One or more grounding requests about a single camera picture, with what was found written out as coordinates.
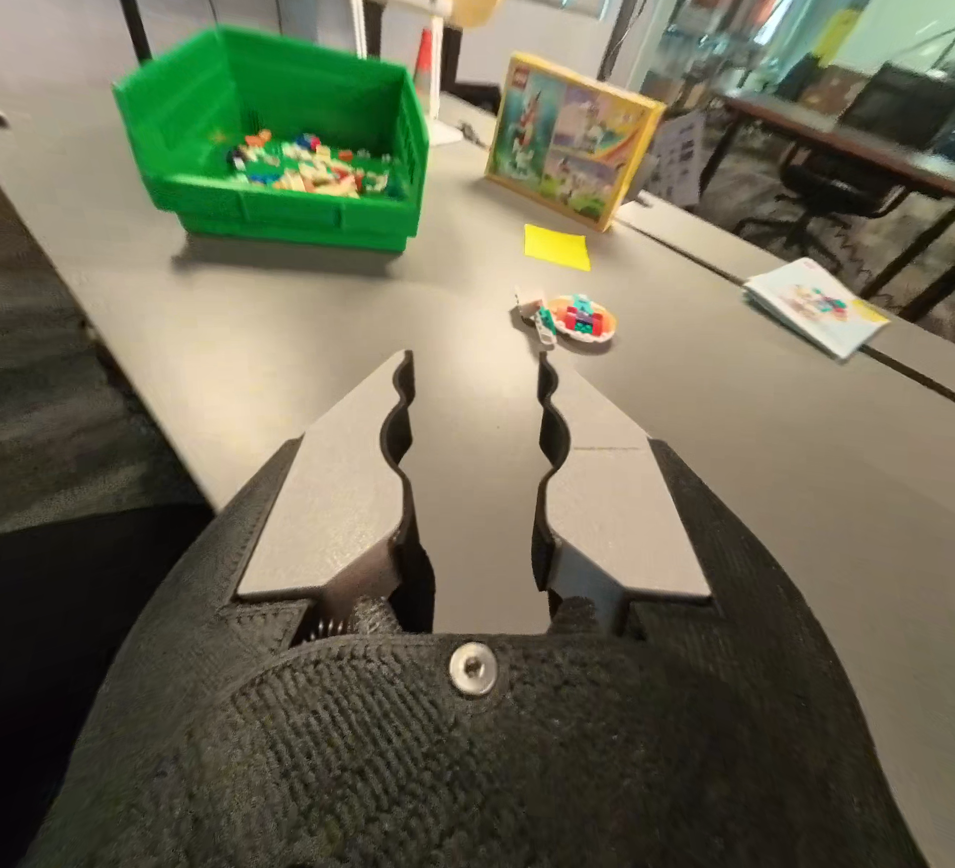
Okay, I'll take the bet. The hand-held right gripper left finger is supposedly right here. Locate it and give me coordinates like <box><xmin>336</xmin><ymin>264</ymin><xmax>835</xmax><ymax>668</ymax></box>
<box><xmin>236</xmin><ymin>349</ymin><xmax>435</xmax><ymax>633</ymax></box>

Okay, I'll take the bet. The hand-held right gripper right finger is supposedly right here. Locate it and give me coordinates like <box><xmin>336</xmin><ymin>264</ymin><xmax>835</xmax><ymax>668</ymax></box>
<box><xmin>531</xmin><ymin>351</ymin><xmax>713</xmax><ymax>633</ymax></box>

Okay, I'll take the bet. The round rainbow brick plate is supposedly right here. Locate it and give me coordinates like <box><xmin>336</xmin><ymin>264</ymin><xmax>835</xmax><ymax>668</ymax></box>
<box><xmin>548</xmin><ymin>293</ymin><xmax>619</xmax><ymax>347</ymax></box>

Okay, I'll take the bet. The white brick assembly teal brick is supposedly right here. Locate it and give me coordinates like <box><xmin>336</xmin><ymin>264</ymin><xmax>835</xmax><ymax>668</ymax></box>
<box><xmin>513</xmin><ymin>286</ymin><xmax>559</xmax><ymax>350</ymax></box>

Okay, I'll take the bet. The pile of toy bricks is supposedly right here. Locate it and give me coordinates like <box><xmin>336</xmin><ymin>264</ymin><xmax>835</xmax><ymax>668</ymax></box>
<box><xmin>226</xmin><ymin>129</ymin><xmax>395</xmax><ymax>199</ymax></box>

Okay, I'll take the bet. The green plastic bin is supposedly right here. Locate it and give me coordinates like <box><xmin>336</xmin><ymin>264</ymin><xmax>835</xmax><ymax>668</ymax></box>
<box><xmin>112</xmin><ymin>25</ymin><xmax>432</xmax><ymax>255</ymax></box>

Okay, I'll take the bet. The colourful toy set box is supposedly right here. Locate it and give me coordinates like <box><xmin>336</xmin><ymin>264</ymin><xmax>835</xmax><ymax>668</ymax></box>
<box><xmin>483</xmin><ymin>52</ymin><xmax>667</xmax><ymax>233</ymax></box>

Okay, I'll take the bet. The yellow sticky note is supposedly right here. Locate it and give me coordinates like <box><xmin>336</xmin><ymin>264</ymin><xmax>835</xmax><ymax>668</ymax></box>
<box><xmin>524</xmin><ymin>224</ymin><xmax>592</xmax><ymax>272</ymax></box>

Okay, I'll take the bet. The instruction booklet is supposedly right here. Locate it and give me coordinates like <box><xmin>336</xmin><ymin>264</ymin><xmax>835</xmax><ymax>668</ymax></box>
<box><xmin>742</xmin><ymin>258</ymin><xmax>892</xmax><ymax>360</ymax></box>

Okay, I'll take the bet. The person's leg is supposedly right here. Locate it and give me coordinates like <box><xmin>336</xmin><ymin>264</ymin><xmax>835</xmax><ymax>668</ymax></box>
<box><xmin>0</xmin><ymin>502</ymin><xmax>217</xmax><ymax>865</ymax></box>

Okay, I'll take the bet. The printed white paper sheet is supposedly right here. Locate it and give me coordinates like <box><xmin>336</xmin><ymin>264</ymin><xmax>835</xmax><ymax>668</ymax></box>
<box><xmin>645</xmin><ymin>110</ymin><xmax>706</xmax><ymax>205</ymax></box>

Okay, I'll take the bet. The black office chair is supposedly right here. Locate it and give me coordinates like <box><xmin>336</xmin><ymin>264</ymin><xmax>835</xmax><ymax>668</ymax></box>
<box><xmin>735</xmin><ymin>62</ymin><xmax>955</xmax><ymax>265</ymax></box>

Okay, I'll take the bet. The dark wooden desk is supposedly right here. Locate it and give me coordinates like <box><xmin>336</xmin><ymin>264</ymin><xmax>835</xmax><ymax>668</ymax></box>
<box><xmin>720</xmin><ymin>92</ymin><xmax>955</xmax><ymax>320</ymax></box>

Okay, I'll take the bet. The orange traffic cone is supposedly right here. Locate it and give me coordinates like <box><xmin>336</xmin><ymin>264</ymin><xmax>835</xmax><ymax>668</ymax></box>
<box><xmin>412</xmin><ymin>27</ymin><xmax>441</xmax><ymax>119</ymax></box>

